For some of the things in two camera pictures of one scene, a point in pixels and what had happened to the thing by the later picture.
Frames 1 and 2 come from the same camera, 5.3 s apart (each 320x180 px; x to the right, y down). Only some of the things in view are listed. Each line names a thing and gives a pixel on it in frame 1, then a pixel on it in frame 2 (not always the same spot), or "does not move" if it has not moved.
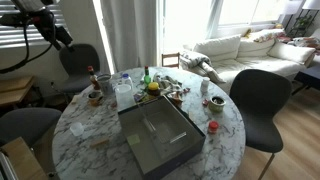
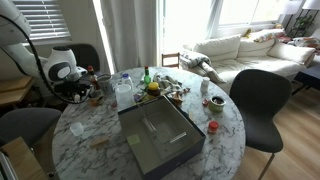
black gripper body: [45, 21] -> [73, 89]
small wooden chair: [170, 55] does not move
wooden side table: [13, 90] does not move
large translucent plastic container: [124, 97] does not move
